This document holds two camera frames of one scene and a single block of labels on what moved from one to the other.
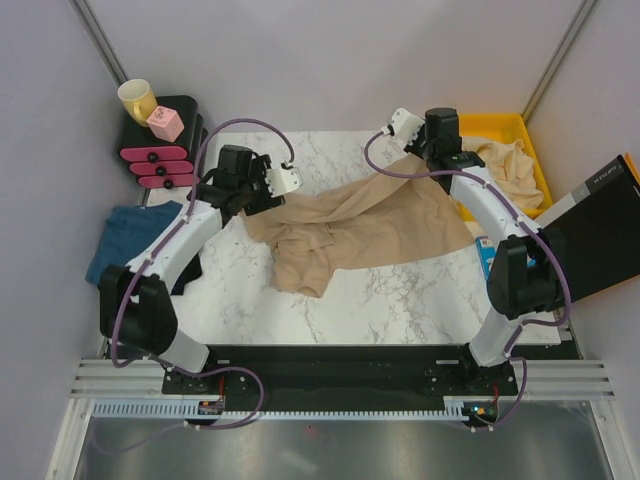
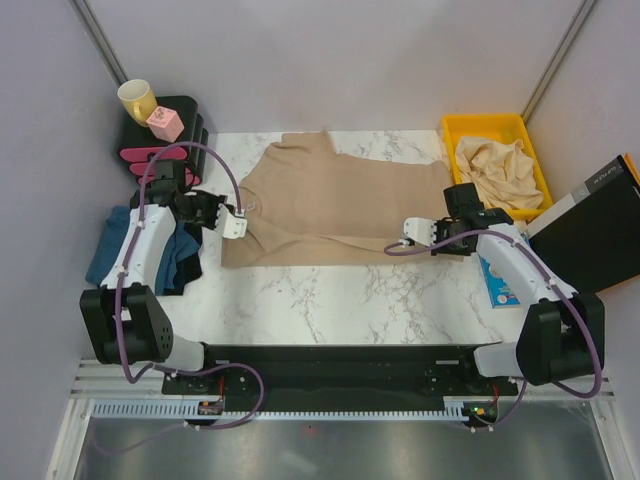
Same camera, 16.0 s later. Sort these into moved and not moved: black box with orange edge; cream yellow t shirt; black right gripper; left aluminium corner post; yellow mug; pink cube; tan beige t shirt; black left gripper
Moved: black left gripper; tan beige t shirt; black right gripper
Not moved: pink cube; yellow mug; cream yellow t shirt; left aluminium corner post; black box with orange edge
